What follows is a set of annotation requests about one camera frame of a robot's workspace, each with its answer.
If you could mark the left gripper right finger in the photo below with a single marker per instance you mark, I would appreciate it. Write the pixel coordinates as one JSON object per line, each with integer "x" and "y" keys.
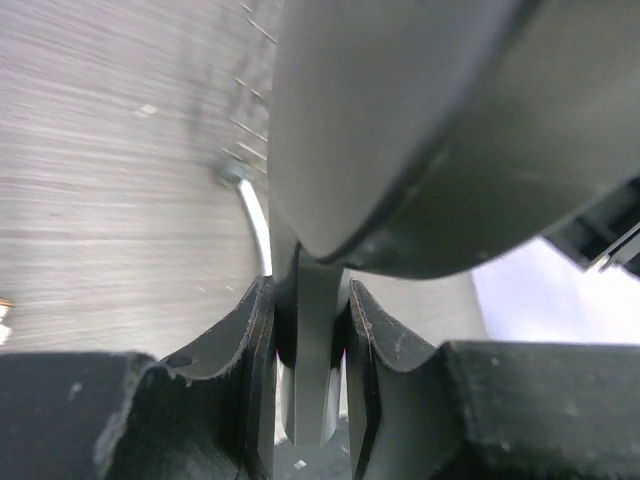
{"x": 484, "y": 409}

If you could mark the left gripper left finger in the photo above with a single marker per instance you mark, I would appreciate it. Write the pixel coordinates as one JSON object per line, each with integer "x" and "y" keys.
{"x": 204, "y": 412}

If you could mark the grey shower head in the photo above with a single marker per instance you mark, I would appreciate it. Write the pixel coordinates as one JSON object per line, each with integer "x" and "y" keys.
{"x": 421, "y": 139}

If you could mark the grey wire dish rack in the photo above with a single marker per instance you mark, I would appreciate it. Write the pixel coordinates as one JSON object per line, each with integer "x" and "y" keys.
{"x": 239, "y": 72}

